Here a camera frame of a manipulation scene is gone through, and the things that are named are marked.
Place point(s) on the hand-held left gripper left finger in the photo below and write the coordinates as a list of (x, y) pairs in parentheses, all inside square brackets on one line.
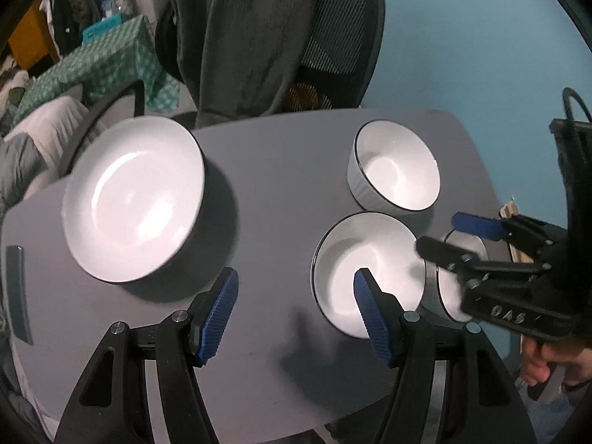
[(217, 319)]

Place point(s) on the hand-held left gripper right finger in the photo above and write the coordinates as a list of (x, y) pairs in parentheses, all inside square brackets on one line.
[(374, 319)]

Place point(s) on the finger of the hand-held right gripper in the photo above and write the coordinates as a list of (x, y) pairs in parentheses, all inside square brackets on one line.
[(439, 253), (476, 226)]

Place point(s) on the white bowl with dark rim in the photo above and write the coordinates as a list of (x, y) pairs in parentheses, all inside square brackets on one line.
[(397, 175), (448, 298), (356, 249)]

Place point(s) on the large white bowl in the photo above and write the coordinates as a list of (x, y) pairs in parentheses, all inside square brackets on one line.
[(134, 199)]

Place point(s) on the person's right hand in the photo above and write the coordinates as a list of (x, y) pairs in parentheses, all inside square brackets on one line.
[(534, 365)]

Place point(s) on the wooden board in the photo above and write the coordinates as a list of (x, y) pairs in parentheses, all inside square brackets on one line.
[(508, 208)]

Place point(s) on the dark smartphone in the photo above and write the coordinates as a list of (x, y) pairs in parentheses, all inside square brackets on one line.
[(18, 296)]

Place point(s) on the black mesh office chair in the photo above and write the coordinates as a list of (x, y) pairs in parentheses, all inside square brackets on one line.
[(342, 32)]

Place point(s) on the grey duvet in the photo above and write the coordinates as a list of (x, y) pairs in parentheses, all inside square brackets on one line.
[(18, 162)]

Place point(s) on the bed with white sheet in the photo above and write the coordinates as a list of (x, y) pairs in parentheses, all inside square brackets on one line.
[(51, 120)]

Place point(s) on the dark grey jacket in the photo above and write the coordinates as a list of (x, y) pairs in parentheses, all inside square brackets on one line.
[(240, 46)]

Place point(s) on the green checkered tablecloth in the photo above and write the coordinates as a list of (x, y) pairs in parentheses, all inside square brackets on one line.
[(92, 64)]

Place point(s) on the blue plastic crate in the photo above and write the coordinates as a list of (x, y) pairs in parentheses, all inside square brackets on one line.
[(104, 27)]

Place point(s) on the dark hanging coats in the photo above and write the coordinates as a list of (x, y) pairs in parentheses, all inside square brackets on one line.
[(78, 0)]

